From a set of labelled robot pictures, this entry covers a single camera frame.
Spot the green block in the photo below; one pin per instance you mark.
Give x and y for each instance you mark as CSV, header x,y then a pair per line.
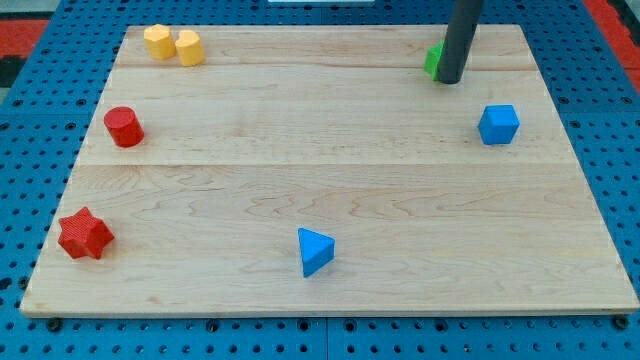
x,y
432,59

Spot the wooden board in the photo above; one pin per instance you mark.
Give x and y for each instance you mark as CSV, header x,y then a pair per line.
x,y
336,129

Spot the red cylinder block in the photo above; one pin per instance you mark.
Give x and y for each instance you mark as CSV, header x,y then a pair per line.
x,y
123,126

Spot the yellow hexagon block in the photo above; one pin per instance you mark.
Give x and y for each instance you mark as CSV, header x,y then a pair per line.
x,y
159,42

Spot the blue triangle block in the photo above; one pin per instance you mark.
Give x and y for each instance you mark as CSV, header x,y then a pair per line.
x,y
316,250

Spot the white object at top edge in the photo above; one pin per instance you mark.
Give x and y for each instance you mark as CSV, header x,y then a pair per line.
x,y
322,2

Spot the blue cube block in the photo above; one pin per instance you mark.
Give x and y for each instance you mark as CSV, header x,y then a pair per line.
x,y
498,124

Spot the yellow heart block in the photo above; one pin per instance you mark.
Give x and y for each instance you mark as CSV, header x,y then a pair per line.
x,y
189,48

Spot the red star block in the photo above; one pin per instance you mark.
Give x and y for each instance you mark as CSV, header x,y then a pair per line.
x,y
84,235

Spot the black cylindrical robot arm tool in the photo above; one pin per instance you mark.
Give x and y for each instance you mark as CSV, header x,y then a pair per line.
x,y
458,39

